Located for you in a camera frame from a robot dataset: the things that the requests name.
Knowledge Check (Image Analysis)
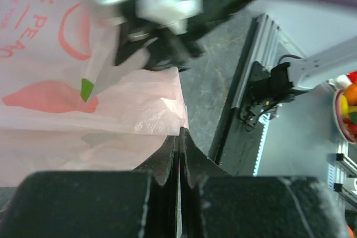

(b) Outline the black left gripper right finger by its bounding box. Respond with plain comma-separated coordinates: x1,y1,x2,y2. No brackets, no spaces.
178,128,349,237

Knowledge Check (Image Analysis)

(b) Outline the bowl of colourful toys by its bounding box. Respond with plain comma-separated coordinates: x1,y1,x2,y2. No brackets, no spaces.
328,71,356,144

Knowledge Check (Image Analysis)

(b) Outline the pink plastic bag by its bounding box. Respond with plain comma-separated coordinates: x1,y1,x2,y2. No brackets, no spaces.
1,0,188,187

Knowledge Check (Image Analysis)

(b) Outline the white slotted cable duct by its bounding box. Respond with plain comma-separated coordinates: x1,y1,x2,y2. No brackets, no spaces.
253,113,271,176

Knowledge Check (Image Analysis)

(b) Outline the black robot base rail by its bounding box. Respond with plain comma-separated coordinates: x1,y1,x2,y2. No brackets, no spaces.
209,62,268,176

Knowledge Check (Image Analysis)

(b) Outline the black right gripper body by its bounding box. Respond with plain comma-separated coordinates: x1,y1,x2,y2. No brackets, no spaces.
114,0,251,71

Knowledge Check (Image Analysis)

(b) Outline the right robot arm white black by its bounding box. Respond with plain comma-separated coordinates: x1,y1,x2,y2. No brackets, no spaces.
113,0,356,103

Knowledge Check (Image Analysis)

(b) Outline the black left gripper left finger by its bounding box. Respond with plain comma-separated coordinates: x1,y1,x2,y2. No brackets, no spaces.
1,136,179,237

